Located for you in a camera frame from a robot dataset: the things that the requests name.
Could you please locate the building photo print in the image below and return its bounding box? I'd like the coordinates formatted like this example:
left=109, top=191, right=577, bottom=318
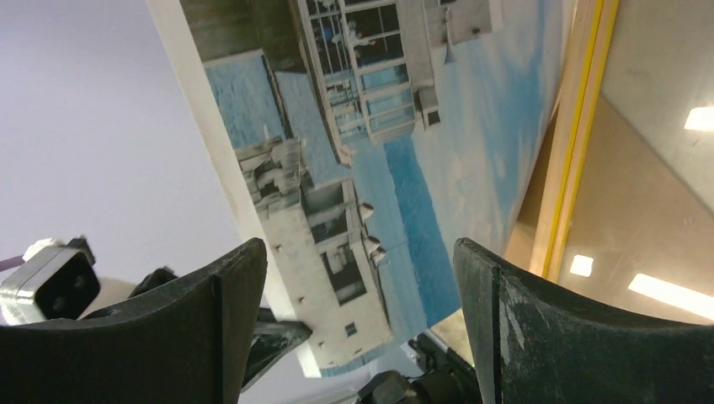
left=148, top=1, right=574, bottom=378

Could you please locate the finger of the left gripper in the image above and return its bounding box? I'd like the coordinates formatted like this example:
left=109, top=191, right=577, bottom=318
left=241, top=307, right=312, bottom=393

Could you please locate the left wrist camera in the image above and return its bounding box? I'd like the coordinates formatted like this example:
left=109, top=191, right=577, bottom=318
left=1, top=235, right=101, bottom=326

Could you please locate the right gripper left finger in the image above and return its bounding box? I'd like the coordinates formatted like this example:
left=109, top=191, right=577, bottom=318
left=1, top=238, right=267, bottom=403

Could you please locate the brown backing board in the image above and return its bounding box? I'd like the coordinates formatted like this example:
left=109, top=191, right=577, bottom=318
left=554, top=98, right=713, bottom=324

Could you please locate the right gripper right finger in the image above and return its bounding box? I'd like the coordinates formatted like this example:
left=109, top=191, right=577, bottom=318
left=453, top=237, right=713, bottom=403

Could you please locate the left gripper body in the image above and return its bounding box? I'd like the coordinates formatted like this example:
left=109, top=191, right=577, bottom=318
left=356, top=332, right=482, bottom=404

